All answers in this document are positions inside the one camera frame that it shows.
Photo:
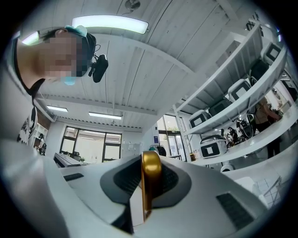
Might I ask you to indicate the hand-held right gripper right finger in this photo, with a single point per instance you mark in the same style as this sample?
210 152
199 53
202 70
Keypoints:
198 209

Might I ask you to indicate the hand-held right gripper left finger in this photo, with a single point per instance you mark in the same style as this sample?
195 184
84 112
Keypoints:
88 193

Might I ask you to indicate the gold metal clothes hanger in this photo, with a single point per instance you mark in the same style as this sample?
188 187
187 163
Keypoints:
151 167

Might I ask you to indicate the grey table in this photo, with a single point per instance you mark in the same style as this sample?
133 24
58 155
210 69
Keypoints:
66 160

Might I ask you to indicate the black-framed window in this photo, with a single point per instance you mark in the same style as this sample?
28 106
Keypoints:
90 144

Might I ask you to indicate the glass door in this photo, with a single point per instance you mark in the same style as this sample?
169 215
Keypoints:
171 137

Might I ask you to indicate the long ceiling light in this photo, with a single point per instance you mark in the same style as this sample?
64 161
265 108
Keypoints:
109 23
104 115
57 108
30 38

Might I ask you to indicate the dark grey device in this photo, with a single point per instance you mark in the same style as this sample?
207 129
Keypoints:
258 70
220 107

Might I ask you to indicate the light blue face mask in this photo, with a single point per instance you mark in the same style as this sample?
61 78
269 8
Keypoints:
68 81

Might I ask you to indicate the person's grey printed t-shirt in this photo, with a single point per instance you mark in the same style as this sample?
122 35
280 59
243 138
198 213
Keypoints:
14 104

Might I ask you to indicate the white metal shelf rack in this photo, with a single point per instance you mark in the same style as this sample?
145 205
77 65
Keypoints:
246 97

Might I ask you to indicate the person's head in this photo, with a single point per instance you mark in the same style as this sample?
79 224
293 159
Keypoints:
58 55

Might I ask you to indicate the teal hair clip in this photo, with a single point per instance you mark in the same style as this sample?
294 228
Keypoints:
78 30

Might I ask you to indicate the black head-worn camera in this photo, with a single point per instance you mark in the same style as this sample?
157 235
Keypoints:
100 67

